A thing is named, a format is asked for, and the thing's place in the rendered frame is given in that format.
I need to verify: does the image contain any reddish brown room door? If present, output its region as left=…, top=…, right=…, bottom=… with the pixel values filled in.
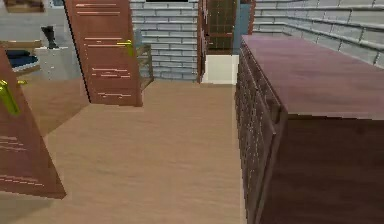
left=0, top=46, right=67, bottom=200
left=196, top=0, right=257, bottom=84
left=63, top=0, right=144, bottom=108

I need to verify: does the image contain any black framed picture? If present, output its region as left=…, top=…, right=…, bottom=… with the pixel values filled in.
left=145, top=0, right=189, bottom=4

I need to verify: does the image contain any dark brown chest of drawers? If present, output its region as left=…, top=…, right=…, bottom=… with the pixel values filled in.
left=234, top=34, right=384, bottom=224

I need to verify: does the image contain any black statuette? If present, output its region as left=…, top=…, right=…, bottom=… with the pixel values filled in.
left=40, top=25, right=60, bottom=50

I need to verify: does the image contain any bed with blue cover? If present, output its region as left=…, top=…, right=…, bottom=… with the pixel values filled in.
left=0, top=39, right=43, bottom=78

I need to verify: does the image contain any yellow door handle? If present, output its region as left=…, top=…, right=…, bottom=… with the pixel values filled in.
left=116, top=39, right=135, bottom=58
left=0, top=79, right=28, bottom=117

